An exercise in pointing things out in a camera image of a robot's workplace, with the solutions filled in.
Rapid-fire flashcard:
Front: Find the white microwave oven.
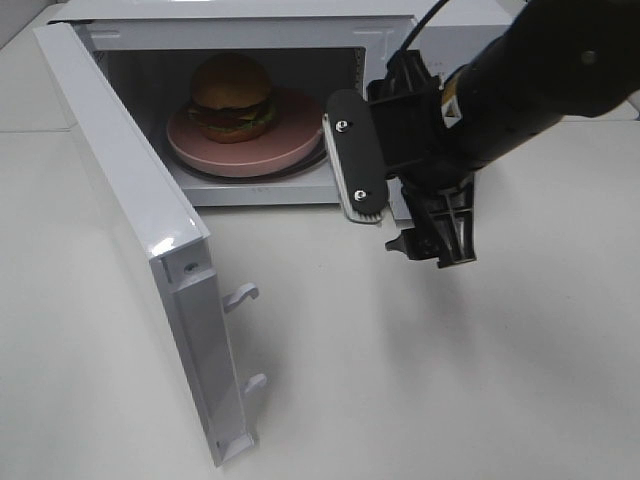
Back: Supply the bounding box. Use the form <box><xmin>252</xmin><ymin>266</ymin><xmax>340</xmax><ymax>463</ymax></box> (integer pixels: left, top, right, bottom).
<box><xmin>49</xmin><ymin>0</ymin><xmax>521</xmax><ymax>225</ymax></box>

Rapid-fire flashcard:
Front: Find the pink round plate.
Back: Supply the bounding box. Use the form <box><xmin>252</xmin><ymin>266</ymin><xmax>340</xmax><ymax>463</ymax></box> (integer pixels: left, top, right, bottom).
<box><xmin>166</xmin><ymin>88</ymin><xmax>323</xmax><ymax>178</ymax></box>

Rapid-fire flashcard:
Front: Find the glass microwave turntable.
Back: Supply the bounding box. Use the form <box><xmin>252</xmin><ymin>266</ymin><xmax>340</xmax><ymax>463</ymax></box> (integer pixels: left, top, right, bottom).
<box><xmin>167</xmin><ymin>125</ymin><xmax>326</xmax><ymax>183</ymax></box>

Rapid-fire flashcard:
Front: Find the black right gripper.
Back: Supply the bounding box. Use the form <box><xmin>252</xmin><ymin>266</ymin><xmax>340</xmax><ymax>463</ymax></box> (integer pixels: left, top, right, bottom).
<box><xmin>322</xmin><ymin>49</ymin><xmax>480</xmax><ymax>268</ymax></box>

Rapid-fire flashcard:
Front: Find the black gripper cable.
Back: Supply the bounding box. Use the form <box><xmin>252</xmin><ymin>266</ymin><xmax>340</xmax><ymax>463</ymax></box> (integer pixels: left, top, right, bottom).
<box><xmin>384</xmin><ymin>0</ymin><xmax>451</xmax><ymax>76</ymax></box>

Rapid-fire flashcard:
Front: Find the white microwave door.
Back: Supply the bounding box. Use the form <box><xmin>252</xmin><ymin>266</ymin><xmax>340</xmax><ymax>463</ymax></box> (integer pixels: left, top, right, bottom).
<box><xmin>34</xmin><ymin>23</ymin><xmax>266</xmax><ymax>466</ymax></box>

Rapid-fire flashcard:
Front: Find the burger with sesame bun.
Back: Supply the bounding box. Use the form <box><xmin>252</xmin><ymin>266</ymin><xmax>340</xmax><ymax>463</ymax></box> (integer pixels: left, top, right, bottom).
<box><xmin>187</xmin><ymin>52</ymin><xmax>277</xmax><ymax>144</ymax></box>

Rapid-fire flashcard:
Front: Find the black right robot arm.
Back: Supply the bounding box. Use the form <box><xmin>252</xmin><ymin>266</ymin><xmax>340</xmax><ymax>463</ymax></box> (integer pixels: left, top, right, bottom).
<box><xmin>322</xmin><ymin>1</ymin><xmax>639</xmax><ymax>268</ymax></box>

